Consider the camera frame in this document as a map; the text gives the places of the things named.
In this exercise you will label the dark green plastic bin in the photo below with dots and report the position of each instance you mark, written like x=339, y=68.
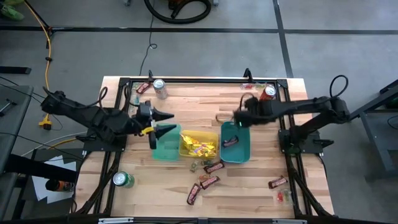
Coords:
x=239, y=154

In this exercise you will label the grey side table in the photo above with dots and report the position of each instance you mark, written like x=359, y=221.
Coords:
x=15, y=130

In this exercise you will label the orange black bottle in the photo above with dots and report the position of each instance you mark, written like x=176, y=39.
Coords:
x=60, y=186

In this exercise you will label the long black beam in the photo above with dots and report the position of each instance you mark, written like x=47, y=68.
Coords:
x=37, y=168

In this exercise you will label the white paper sheet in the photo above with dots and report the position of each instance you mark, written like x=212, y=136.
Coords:
x=40, y=189

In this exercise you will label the green gummy candy pack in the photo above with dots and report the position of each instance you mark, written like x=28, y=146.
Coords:
x=260, y=86

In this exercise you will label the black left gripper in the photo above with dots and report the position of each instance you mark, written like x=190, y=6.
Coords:
x=153, y=141

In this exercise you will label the black metal table frame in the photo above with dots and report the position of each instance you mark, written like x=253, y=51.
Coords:
x=202, y=80

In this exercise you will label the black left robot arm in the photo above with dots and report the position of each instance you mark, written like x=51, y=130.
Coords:
x=102, y=121

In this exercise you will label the red soda can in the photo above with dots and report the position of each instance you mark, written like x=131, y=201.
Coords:
x=268, y=91

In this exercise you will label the short black floor bar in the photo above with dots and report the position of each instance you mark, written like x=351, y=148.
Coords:
x=15, y=70

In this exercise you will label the green soda can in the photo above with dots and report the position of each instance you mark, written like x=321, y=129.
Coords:
x=122, y=180

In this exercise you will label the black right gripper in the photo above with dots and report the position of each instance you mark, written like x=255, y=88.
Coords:
x=252, y=115

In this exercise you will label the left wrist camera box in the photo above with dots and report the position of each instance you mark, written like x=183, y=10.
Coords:
x=144, y=109

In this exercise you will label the grey hand tool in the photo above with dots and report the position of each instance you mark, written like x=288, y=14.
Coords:
x=7, y=104

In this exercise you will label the black metal stand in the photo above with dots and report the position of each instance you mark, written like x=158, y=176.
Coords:
x=376, y=143

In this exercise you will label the light teal translucent bin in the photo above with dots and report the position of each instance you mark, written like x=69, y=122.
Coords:
x=168, y=149

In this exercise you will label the silver soda can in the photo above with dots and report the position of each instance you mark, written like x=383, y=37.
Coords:
x=160, y=88

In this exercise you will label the yellow tape tag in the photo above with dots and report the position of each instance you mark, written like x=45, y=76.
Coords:
x=147, y=130

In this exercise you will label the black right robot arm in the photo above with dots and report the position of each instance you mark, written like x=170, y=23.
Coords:
x=295, y=107

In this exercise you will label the black frame bracket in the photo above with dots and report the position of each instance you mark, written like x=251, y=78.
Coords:
x=247, y=76
x=150, y=76

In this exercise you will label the silver frame bracket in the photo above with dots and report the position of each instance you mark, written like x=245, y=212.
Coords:
x=115, y=220
x=289, y=221

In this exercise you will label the clear gummy candy pack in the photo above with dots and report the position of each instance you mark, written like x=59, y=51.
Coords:
x=288, y=196
x=136, y=100
x=206, y=162
x=135, y=87
x=194, y=166

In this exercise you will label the yellow translucent bin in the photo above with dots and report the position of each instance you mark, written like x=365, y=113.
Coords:
x=213, y=135

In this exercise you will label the neon green shoe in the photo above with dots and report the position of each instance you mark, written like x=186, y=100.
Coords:
x=11, y=14

